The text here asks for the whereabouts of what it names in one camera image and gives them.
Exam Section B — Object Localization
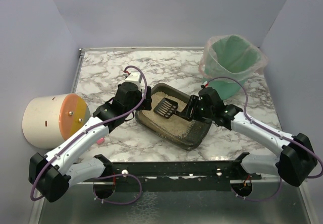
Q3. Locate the black litter scoop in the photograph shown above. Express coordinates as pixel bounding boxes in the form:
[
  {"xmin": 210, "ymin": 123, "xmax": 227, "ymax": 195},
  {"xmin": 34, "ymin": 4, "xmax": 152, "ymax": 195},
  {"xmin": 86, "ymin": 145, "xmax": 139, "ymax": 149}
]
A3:
[{"xmin": 153, "ymin": 97, "xmax": 181, "ymax": 119}]

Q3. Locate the dark grey litter box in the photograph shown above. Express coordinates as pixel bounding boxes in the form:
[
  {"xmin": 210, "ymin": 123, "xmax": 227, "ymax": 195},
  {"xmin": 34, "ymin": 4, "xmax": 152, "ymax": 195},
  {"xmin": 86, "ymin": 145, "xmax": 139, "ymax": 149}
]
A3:
[{"xmin": 135, "ymin": 83, "xmax": 211, "ymax": 151}]

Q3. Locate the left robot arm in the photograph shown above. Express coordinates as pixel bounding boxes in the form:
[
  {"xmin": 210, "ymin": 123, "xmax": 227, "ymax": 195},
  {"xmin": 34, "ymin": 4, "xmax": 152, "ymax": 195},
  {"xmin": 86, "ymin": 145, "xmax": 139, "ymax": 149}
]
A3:
[{"xmin": 28, "ymin": 82, "xmax": 151, "ymax": 202}]

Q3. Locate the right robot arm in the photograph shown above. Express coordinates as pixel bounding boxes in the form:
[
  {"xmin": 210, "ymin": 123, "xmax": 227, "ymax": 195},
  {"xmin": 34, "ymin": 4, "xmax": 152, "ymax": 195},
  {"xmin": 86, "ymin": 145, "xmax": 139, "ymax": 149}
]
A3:
[{"xmin": 178, "ymin": 87, "xmax": 318, "ymax": 187}]

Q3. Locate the beige cat litter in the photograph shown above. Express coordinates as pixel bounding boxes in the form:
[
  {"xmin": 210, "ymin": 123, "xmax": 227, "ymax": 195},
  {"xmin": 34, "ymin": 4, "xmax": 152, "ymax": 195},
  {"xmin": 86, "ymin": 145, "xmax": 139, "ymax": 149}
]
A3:
[{"xmin": 141, "ymin": 90, "xmax": 196, "ymax": 140}]

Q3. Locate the green trash bin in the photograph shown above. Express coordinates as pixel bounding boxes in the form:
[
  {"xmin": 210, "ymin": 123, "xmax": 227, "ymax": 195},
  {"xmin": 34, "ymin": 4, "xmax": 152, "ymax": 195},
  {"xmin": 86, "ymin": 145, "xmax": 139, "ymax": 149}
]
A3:
[{"xmin": 201, "ymin": 35, "xmax": 260, "ymax": 100}]

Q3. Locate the clear plastic bin liner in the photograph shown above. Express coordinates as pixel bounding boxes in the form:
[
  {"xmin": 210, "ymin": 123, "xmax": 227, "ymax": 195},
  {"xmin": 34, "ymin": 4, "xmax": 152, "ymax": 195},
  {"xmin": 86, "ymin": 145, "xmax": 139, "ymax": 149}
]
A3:
[{"xmin": 198, "ymin": 34, "xmax": 268, "ymax": 84}]

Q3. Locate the small pink object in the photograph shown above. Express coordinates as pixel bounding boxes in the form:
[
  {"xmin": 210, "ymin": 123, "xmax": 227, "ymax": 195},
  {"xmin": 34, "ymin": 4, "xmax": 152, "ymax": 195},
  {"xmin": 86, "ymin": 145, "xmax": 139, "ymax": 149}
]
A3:
[{"xmin": 96, "ymin": 138, "xmax": 104, "ymax": 145}]

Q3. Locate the cream cylinder with orange lid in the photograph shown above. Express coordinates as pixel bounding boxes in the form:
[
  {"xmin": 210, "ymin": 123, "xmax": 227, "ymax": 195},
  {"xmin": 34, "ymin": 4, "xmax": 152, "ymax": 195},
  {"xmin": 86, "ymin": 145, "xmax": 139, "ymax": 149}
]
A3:
[{"xmin": 22, "ymin": 93, "xmax": 90, "ymax": 149}]

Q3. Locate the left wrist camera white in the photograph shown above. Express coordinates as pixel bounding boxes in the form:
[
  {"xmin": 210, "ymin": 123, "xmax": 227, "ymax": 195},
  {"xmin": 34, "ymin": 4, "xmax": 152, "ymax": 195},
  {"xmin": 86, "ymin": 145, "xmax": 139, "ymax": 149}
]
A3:
[{"xmin": 125, "ymin": 71, "xmax": 142, "ymax": 89}]

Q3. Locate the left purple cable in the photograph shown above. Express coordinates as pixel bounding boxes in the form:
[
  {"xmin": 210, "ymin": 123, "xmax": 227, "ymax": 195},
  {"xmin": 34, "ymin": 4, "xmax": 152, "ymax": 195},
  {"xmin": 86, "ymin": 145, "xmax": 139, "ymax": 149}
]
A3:
[{"xmin": 30, "ymin": 65, "xmax": 148, "ymax": 202}]

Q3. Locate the purple cable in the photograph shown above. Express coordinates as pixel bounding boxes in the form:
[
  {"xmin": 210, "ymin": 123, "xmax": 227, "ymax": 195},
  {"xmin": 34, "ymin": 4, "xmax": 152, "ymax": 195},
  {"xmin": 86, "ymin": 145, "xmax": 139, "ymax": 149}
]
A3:
[
  {"xmin": 30, "ymin": 65, "xmax": 148, "ymax": 202},
  {"xmin": 201, "ymin": 76, "xmax": 323, "ymax": 179}
]

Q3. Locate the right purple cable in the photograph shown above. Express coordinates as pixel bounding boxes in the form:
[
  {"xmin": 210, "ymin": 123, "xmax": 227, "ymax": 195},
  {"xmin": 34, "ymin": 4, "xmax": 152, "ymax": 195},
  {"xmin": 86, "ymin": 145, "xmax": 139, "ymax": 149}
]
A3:
[{"xmin": 201, "ymin": 76, "xmax": 323, "ymax": 179}]

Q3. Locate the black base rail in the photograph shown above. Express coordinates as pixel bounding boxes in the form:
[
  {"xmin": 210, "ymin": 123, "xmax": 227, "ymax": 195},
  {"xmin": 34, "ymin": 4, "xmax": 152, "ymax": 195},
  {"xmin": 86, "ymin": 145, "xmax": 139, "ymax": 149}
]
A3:
[{"xmin": 108, "ymin": 152, "xmax": 249, "ymax": 192}]

